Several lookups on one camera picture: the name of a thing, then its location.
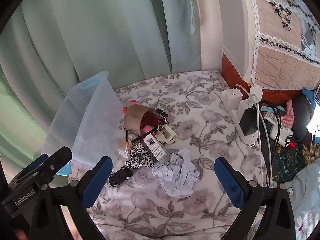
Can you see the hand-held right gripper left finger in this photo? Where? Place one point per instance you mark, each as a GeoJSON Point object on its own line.
{"type": "Point", "coordinates": [97, 182]}

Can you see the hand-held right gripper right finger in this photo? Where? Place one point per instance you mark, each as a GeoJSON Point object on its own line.
{"type": "Point", "coordinates": [230, 182]}

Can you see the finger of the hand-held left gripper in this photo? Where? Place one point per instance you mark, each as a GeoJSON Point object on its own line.
{"type": "Point", "coordinates": [58, 158]}
{"type": "Point", "coordinates": [42, 159]}

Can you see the black toy car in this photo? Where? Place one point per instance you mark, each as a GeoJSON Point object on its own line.
{"type": "Point", "coordinates": [120, 176]}

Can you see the translucent plastic storage bin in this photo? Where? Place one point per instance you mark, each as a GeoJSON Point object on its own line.
{"type": "Point", "coordinates": [82, 120]}

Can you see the leopard print scrunchie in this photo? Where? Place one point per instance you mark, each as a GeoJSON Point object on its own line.
{"type": "Point", "coordinates": [140, 158]}

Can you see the white paper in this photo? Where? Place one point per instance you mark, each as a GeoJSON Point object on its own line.
{"type": "Point", "coordinates": [178, 177]}

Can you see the brown packing tape roll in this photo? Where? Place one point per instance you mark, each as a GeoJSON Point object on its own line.
{"type": "Point", "coordinates": [132, 120]}

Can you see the dark red hair claw clip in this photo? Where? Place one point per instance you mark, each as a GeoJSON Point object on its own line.
{"type": "Point", "coordinates": [150, 120]}

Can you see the black beaded hair clip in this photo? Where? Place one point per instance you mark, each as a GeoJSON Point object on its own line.
{"type": "Point", "coordinates": [162, 116]}

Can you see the bag of cotton swabs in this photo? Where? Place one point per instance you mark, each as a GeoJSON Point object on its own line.
{"type": "Point", "coordinates": [123, 148]}

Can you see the white power strip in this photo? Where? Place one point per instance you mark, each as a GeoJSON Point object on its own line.
{"type": "Point", "coordinates": [243, 133]}

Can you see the dark patterned cloth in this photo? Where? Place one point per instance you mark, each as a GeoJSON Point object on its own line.
{"type": "Point", "coordinates": [285, 160]}

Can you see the black power adapter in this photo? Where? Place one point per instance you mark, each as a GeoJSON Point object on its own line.
{"type": "Point", "coordinates": [248, 122]}

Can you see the grey barcode box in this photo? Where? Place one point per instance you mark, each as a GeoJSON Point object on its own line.
{"type": "Point", "coordinates": [155, 148]}

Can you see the white bottle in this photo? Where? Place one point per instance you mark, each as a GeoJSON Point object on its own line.
{"type": "Point", "coordinates": [278, 133]}

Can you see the grey floral blanket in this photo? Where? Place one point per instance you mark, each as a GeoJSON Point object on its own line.
{"type": "Point", "coordinates": [200, 120]}

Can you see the pink hair roller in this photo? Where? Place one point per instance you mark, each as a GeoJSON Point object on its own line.
{"type": "Point", "coordinates": [145, 130]}

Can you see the light blue floral cloth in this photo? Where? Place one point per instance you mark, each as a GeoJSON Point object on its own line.
{"type": "Point", "coordinates": [305, 195]}

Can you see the white labelled packet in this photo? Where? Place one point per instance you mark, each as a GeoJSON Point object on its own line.
{"type": "Point", "coordinates": [272, 117]}

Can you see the cream plastic holder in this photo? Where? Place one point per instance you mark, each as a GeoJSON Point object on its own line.
{"type": "Point", "coordinates": [167, 135]}

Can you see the white charger block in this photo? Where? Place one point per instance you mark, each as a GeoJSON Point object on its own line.
{"type": "Point", "coordinates": [231, 97]}

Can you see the pink white knit cloth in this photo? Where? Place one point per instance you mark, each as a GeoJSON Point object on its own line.
{"type": "Point", "coordinates": [290, 115]}

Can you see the white round plug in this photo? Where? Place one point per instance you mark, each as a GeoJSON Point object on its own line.
{"type": "Point", "coordinates": [256, 92]}

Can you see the beige quilted lace cover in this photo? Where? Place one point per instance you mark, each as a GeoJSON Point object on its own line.
{"type": "Point", "coordinates": [275, 62]}

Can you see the pale green curtain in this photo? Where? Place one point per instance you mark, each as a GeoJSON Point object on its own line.
{"type": "Point", "coordinates": [100, 30]}

